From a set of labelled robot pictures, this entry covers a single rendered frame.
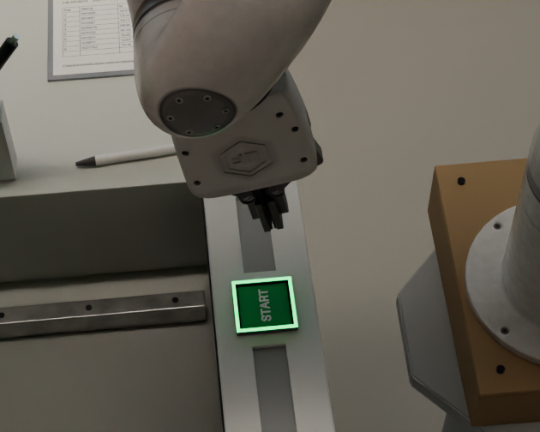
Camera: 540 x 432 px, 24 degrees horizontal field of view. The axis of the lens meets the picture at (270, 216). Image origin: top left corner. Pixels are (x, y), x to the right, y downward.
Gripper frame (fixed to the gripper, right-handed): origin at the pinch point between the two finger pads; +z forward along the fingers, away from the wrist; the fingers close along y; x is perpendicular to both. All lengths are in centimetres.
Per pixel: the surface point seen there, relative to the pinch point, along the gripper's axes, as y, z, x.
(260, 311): -3.9, 14.6, -0.6
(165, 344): -15.9, 26.9, 5.8
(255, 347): -4.8, 15.1, -4.0
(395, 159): 12, 117, 94
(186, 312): -13.0, 25.3, 8.0
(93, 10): -17.7, 11.3, 39.8
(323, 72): 1, 114, 120
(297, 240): 0.3, 15.9, 7.2
